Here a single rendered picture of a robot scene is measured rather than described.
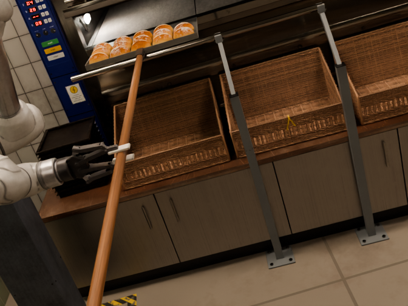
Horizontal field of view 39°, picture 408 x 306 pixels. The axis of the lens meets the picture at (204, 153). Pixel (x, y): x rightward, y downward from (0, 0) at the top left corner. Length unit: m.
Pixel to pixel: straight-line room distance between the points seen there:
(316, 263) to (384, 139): 0.70
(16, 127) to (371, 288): 1.71
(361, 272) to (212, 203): 0.79
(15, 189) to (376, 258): 1.84
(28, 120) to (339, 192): 1.52
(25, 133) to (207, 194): 0.95
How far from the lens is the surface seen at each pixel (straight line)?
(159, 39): 2.72
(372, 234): 3.07
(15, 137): 2.41
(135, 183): 2.87
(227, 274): 3.06
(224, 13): 3.05
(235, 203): 2.88
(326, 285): 2.85
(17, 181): 1.72
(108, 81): 3.17
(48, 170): 1.82
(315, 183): 2.88
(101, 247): 1.39
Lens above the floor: 1.95
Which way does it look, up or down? 27 degrees down
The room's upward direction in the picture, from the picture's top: 18 degrees counter-clockwise
